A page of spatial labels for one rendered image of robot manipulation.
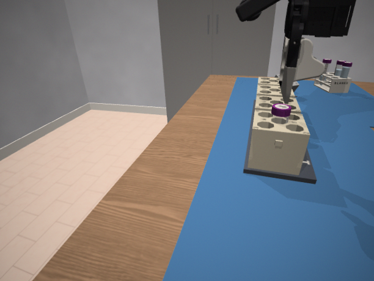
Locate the cream bucket adapter with holes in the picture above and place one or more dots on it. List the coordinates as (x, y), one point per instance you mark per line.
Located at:
(278, 147)
(268, 92)
(265, 103)

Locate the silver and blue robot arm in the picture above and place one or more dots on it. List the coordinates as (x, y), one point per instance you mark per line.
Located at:
(251, 9)

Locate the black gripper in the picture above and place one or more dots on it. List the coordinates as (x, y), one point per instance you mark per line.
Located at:
(321, 18)

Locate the blue bench mat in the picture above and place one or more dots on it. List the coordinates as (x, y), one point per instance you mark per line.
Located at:
(244, 227)

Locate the white tube rack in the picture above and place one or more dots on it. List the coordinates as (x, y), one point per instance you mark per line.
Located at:
(333, 84)

